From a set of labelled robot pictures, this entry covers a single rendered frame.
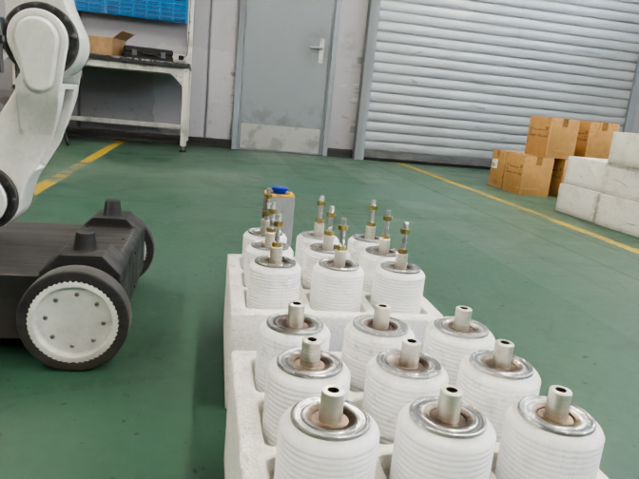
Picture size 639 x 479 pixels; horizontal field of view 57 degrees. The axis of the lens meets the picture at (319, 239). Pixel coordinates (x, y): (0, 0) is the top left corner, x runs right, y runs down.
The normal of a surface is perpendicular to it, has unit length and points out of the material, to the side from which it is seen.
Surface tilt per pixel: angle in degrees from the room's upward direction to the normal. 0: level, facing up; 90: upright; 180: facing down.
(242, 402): 0
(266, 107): 90
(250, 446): 0
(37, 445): 0
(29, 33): 90
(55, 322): 90
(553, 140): 90
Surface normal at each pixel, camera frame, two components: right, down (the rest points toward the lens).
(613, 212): -0.97, -0.04
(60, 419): 0.10, -0.97
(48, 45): 0.18, 0.24
